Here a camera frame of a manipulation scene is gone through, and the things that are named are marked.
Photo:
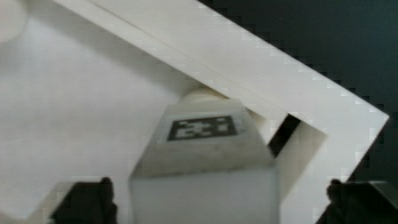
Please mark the white obstacle fence right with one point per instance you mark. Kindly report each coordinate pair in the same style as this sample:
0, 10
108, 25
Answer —
254, 73

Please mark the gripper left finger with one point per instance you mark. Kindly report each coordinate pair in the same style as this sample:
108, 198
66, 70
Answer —
87, 206

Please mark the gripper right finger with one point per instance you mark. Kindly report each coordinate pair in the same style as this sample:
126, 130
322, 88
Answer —
362, 203

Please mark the white leg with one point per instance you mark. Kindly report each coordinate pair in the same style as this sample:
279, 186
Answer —
203, 180

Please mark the white square tabletop tray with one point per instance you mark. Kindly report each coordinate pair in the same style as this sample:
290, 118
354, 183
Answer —
83, 90

